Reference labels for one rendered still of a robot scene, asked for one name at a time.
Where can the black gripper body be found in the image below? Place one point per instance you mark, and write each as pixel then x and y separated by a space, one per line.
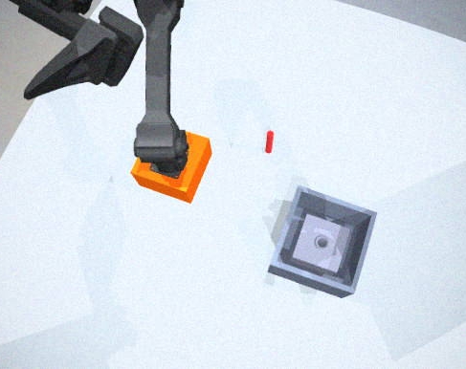
pixel 62 17

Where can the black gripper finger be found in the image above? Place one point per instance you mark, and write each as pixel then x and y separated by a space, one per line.
pixel 85 59

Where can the red peg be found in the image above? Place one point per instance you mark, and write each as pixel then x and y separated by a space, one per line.
pixel 269 142

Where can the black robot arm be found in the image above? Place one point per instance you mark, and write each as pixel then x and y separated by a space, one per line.
pixel 159 140

